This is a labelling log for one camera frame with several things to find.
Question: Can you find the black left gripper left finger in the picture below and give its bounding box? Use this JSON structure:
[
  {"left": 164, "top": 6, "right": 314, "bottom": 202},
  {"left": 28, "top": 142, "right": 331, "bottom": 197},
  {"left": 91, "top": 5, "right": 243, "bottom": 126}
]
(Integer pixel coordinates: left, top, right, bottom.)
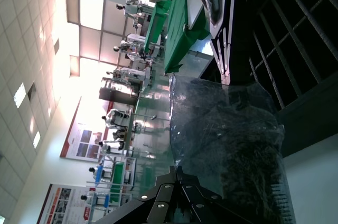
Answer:
[{"left": 92, "top": 165, "right": 177, "bottom": 224}]

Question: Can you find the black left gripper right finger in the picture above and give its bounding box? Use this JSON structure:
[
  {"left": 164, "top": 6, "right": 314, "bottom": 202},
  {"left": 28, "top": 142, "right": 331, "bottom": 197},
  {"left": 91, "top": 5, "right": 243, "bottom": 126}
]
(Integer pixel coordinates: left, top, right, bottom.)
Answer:
[{"left": 176, "top": 166, "right": 231, "bottom": 224}]

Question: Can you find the translucent grey antistatic bag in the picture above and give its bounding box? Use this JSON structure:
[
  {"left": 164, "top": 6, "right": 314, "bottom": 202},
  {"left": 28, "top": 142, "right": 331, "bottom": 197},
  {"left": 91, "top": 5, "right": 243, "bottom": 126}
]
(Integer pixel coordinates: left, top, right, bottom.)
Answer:
[{"left": 167, "top": 73, "right": 297, "bottom": 224}]

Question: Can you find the black slotted plastic container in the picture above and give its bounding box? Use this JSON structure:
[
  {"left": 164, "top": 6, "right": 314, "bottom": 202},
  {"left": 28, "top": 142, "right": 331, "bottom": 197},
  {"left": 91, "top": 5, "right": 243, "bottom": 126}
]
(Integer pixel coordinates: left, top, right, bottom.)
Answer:
[{"left": 199, "top": 0, "right": 338, "bottom": 157}]

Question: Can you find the green bin on rack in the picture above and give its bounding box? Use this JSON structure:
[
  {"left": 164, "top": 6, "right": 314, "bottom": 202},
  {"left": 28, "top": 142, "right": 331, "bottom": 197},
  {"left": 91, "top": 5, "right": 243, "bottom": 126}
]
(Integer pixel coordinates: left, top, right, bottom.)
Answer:
[{"left": 109, "top": 162, "right": 126, "bottom": 195}]

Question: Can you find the large green cloth table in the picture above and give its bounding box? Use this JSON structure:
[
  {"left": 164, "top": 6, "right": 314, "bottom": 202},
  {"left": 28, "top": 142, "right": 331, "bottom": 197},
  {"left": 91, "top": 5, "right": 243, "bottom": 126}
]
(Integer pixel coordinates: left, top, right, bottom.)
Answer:
[{"left": 163, "top": 0, "right": 211, "bottom": 74}]

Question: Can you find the small green cloth table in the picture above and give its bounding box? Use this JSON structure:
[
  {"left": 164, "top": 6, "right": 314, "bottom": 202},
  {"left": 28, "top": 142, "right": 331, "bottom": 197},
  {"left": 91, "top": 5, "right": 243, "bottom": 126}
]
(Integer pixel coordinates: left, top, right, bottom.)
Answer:
[{"left": 144, "top": 1, "right": 172, "bottom": 53}]

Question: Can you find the dark metal cabinet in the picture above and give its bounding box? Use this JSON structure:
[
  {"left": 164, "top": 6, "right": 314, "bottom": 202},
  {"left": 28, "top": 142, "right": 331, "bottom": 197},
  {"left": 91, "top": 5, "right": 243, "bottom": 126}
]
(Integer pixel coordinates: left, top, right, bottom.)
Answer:
[{"left": 99, "top": 86, "right": 134, "bottom": 105}]

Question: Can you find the small rectangular ceiling light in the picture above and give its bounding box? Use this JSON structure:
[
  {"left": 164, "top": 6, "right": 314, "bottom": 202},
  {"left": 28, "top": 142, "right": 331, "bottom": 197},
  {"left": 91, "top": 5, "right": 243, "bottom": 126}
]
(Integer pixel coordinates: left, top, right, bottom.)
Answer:
[{"left": 32, "top": 130, "right": 41, "bottom": 150}]

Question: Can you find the large rectangular ceiling light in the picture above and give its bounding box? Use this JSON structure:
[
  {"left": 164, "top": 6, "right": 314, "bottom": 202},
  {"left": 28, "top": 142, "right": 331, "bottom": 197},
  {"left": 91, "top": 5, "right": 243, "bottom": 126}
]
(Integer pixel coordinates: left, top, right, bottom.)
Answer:
[{"left": 13, "top": 82, "right": 26, "bottom": 109}]

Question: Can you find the large red-framed wall poster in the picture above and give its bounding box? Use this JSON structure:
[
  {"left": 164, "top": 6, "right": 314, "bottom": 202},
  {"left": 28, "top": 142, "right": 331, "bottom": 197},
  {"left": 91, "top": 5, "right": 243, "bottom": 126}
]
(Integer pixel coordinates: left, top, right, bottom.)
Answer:
[{"left": 60, "top": 96, "right": 110, "bottom": 162}]

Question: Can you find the wall poster with red panels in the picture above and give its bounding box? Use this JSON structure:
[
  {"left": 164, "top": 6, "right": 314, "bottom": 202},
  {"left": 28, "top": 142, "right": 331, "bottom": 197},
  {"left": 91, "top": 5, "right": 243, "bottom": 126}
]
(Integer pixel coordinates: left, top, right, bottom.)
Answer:
[{"left": 36, "top": 183, "right": 93, "bottom": 224}]

